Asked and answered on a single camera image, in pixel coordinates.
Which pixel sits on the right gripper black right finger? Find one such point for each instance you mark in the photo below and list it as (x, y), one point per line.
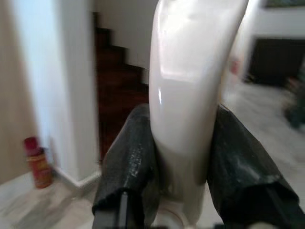
(243, 176)

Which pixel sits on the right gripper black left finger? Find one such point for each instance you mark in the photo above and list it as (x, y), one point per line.
(128, 171)

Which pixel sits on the dark wooden staircase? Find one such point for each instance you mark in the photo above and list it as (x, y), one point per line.
(119, 95)

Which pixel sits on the red spray can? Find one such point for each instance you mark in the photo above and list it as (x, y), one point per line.
(39, 167)

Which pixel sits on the black low cabinet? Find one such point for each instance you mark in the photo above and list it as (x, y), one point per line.
(276, 59)

